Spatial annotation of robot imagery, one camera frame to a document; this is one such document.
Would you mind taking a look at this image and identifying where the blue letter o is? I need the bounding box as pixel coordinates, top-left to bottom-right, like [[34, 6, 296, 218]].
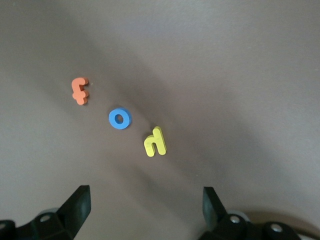
[[108, 106, 133, 131]]

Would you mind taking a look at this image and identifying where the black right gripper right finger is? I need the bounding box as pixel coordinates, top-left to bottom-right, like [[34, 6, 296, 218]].
[[199, 186, 253, 240]]

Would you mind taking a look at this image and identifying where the orange letter f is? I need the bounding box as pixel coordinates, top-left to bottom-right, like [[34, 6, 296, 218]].
[[71, 76, 90, 106]]

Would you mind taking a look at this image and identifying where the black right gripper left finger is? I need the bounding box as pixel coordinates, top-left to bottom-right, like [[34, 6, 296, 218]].
[[17, 184, 91, 240]]

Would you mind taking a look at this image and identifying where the yellow letter h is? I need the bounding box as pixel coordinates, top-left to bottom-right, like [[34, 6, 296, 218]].
[[143, 126, 168, 158]]

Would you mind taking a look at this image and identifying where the brown table cover sheet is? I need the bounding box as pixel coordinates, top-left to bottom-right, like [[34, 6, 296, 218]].
[[0, 0, 320, 240]]

